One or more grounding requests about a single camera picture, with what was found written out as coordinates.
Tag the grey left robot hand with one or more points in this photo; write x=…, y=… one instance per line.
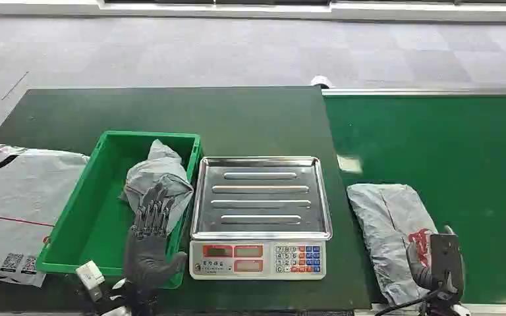
x=146, y=257

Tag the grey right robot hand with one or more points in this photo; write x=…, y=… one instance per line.
x=445, y=257

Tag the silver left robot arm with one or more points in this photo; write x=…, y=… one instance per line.
x=137, y=303

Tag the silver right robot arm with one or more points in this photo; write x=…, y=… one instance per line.
x=438, y=307

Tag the green plastic crate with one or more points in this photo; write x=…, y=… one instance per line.
x=93, y=218

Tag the grey parcel bag red print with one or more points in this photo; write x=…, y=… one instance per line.
x=384, y=218

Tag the green conveyor belt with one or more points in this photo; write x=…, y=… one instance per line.
x=454, y=152

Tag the electronic scale with steel tray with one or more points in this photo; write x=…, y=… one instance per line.
x=259, y=218

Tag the large white printed parcel bag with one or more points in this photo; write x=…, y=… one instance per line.
x=13, y=200

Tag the white round object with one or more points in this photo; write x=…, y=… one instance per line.
x=321, y=81

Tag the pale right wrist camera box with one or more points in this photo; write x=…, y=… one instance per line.
x=461, y=310

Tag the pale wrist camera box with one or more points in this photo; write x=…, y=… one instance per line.
x=89, y=275
x=461, y=310

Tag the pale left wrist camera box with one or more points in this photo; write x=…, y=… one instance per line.
x=89, y=275

